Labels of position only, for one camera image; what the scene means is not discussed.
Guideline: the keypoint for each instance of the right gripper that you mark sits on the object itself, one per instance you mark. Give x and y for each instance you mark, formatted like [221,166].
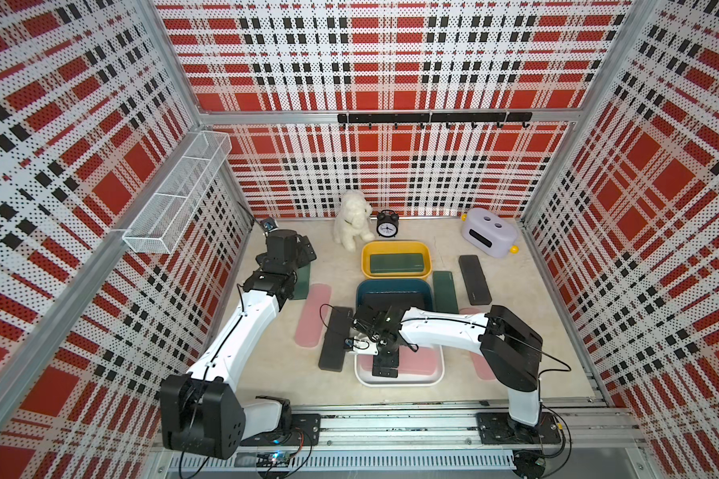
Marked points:
[388,362]

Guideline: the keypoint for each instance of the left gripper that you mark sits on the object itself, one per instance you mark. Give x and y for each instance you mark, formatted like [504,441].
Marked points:
[304,251]

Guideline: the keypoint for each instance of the green pencil case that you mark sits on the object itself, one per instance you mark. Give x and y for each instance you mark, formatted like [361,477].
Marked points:
[396,263]
[302,286]
[444,293]

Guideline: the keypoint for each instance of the pink pencil case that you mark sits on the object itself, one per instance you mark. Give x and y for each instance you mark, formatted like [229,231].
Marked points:
[424,365]
[310,328]
[482,368]

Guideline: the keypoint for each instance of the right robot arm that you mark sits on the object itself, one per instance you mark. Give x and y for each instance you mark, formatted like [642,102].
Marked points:
[512,348]

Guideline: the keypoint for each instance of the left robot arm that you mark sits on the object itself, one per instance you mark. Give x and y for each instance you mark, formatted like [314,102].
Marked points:
[200,411]

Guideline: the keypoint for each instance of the teal storage tray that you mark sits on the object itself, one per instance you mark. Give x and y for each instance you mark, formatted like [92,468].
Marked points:
[396,286]

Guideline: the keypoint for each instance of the white storage tray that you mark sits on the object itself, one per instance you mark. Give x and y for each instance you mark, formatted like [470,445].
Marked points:
[401,383]

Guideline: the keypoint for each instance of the yellow storage tray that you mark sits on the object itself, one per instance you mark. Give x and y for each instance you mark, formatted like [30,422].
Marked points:
[396,247]

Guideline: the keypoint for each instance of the white plush dog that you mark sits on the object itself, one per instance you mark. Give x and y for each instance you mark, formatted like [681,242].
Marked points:
[352,221]

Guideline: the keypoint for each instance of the black alarm clock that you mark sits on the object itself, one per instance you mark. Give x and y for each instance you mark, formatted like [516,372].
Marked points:
[387,224]

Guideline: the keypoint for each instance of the lavender toaster toy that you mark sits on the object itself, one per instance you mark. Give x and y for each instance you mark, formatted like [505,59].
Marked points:
[489,233]

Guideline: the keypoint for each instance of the green circuit board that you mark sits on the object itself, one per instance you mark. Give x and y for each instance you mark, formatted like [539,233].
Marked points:
[273,459]

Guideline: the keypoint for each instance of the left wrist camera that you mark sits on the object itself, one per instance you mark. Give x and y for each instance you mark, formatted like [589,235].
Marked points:
[268,225]

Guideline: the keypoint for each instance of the white wire mesh shelf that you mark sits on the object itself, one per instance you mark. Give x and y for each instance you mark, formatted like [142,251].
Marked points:
[161,224]

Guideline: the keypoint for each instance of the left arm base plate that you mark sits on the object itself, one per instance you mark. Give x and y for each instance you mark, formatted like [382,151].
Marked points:
[305,430]

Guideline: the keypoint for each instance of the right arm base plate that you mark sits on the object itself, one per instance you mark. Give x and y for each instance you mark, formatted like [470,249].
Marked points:
[499,428]

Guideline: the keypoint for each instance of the aluminium rail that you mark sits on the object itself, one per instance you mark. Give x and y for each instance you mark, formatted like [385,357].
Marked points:
[453,425]

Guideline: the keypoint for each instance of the black hook rail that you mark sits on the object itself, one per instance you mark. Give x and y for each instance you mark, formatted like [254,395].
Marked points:
[498,118]

